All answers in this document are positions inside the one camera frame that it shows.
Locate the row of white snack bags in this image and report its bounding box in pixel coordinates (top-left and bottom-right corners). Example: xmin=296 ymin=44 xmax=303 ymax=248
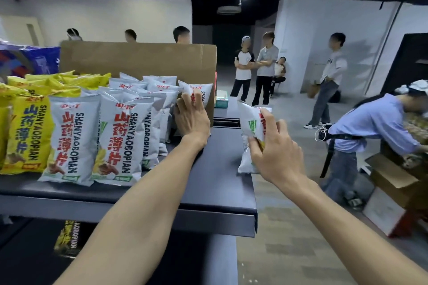
xmin=37 ymin=73 xmax=183 ymax=187

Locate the yellow snack packet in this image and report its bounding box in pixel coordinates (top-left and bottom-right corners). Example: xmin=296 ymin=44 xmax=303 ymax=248
xmin=53 ymin=220 xmax=87 ymax=259

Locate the row of yellow snack bags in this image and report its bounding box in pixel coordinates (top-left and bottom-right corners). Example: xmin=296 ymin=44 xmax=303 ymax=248
xmin=0 ymin=70 xmax=111 ymax=175

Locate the person's left hand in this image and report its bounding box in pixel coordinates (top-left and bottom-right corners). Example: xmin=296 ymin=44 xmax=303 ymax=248
xmin=174 ymin=92 xmax=211 ymax=144

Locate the person's right forearm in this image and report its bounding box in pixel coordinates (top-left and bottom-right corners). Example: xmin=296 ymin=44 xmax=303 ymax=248
xmin=267 ymin=175 xmax=428 ymax=285

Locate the small teal box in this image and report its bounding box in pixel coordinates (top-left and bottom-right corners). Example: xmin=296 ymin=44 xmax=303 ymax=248
xmin=215 ymin=90 xmax=229 ymax=108

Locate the person's left forearm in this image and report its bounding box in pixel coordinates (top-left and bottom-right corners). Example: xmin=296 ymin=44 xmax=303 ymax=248
xmin=53 ymin=134 xmax=211 ymax=285

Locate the red stool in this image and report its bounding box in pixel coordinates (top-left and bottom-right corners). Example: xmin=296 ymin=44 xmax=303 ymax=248
xmin=389 ymin=210 xmax=428 ymax=239

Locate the brown cardboard box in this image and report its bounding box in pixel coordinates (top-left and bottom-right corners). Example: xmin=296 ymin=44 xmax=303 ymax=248
xmin=60 ymin=40 xmax=218 ymax=128

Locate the white cardboard box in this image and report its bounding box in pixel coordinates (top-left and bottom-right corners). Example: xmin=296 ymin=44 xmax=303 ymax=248
xmin=362 ymin=186 xmax=407 ymax=237

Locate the white snack packet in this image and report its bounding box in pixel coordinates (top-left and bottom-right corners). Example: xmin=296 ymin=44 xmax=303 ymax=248
xmin=178 ymin=80 xmax=214 ymax=112
xmin=237 ymin=99 xmax=273 ymax=175

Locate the dark metal shelf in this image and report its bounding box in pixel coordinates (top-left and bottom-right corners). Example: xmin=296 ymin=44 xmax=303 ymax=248
xmin=0 ymin=108 xmax=258 ymax=285

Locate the open cardboard box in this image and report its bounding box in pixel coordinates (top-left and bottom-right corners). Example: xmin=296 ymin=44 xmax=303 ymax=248
xmin=364 ymin=153 xmax=428 ymax=210

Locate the blue printed package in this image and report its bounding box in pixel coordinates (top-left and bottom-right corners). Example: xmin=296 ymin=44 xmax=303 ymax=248
xmin=0 ymin=39 xmax=61 ymax=83

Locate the person's right hand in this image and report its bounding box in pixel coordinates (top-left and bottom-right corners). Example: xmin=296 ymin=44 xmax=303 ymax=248
xmin=248 ymin=109 xmax=304 ymax=189

